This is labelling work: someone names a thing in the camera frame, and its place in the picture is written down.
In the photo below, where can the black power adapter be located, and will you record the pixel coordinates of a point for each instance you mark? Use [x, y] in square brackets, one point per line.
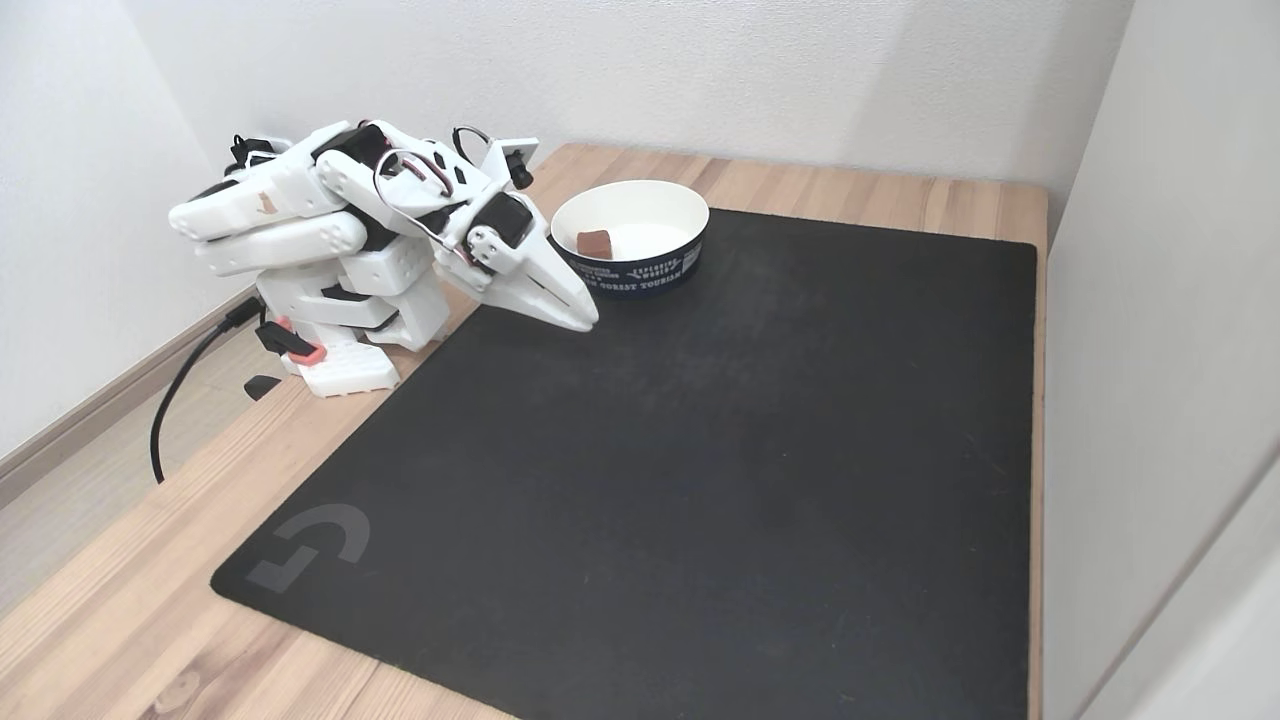
[250, 152]

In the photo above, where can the black desk mat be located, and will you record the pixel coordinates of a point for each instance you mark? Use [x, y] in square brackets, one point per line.
[700, 520]

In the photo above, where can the black and orange table clamp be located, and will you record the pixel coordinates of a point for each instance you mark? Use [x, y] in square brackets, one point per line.
[300, 350]

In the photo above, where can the white paper bowl navy band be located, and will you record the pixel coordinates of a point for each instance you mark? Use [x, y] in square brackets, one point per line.
[645, 215]

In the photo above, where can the red brick toy block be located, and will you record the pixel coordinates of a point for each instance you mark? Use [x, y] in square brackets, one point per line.
[595, 245]

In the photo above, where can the wooden baseboard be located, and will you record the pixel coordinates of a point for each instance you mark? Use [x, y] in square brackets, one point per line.
[100, 410]

